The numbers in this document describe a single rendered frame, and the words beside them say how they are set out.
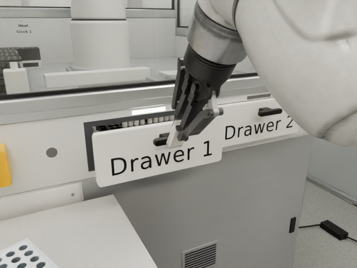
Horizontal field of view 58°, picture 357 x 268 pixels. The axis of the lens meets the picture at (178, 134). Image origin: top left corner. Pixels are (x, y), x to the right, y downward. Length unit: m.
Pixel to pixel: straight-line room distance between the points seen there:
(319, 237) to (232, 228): 1.04
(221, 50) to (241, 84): 0.43
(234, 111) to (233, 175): 0.19
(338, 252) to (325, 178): 0.71
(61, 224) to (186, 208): 0.35
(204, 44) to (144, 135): 0.28
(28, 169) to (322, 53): 0.60
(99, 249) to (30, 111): 0.29
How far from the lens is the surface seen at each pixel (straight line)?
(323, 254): 1.90
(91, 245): 0.61
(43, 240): 0.65
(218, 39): 0.41
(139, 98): 0.72
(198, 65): 0.45
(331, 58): 0.24
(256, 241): 1.12
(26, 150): 0.70
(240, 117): 0.84
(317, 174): 2.54
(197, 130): 0.53
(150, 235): 0.88
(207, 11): 0.41
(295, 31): 0.26
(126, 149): 0.64
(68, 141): 0.70
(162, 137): 0.63
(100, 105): 0.69
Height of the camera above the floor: 1.13
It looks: 20 degrees down
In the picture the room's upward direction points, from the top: straight up
